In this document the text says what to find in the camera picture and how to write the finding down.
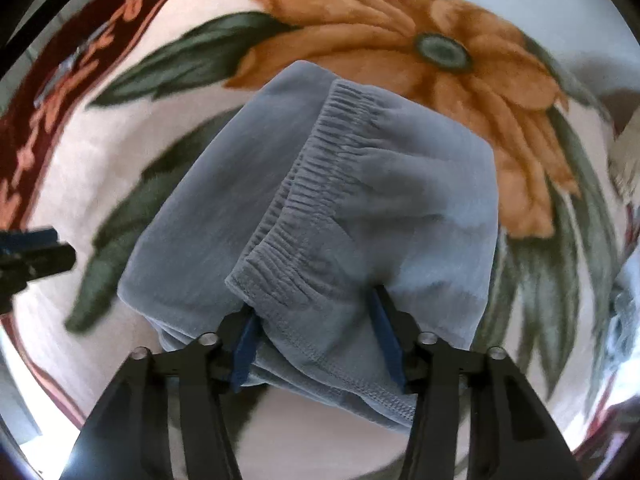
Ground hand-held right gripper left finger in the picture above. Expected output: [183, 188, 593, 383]
[60, 307, 262, 480]

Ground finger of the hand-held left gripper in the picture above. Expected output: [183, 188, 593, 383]
[0, 227, 77, 311]

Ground light blue fringed scarf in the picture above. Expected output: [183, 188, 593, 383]
[595, 260, 640, 396]

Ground light blue pants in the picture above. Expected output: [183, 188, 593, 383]
[116, 60, 501, 431]

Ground floral printed blanket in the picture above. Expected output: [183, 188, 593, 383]
[0, 0, 640, 468]

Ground cream fluffy cloth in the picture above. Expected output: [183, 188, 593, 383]
[607, 120, 640, 196]

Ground black window frame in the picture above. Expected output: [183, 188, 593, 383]
[0, 0, 108, 76]

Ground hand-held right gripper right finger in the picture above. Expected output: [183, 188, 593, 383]
[369, 285, 586, 480]

